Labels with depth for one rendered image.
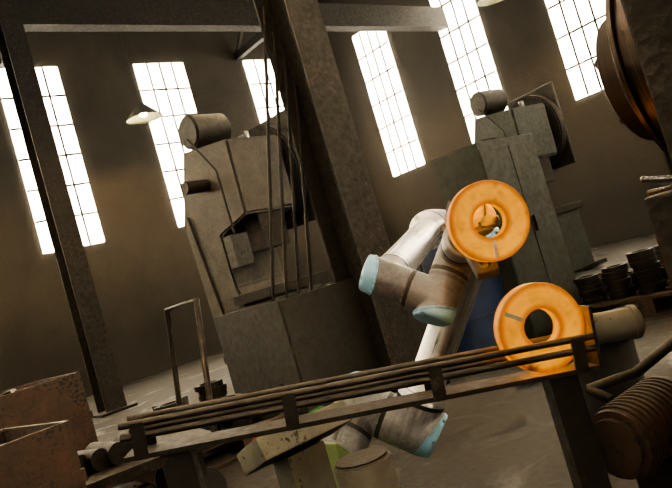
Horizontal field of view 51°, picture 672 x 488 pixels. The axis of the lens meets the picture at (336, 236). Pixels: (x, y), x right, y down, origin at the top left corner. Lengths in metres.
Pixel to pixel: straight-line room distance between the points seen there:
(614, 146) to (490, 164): 7.94
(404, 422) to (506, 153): 3.46
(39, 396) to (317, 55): 2.73
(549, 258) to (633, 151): 7.55
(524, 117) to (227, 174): 4.34
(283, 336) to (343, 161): 1.17
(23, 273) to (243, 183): 7.00
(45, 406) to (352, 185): 2.31
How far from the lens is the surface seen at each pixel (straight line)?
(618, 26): 1.44
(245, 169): 6.77
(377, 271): 1.59
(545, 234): 5.49
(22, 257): 13.11
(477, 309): 5.06
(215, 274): 7.20
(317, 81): 4.58
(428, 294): 1.57
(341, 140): 4.53
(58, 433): 3.08
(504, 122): 9.52
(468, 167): 5.20
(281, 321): 4.32
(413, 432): 2.18
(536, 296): 1.25
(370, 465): 1.44
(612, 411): 1.33
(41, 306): 13.05
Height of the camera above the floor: 0.90
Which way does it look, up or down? 3 degrees up
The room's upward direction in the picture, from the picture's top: 16 degrees counter-clockwise
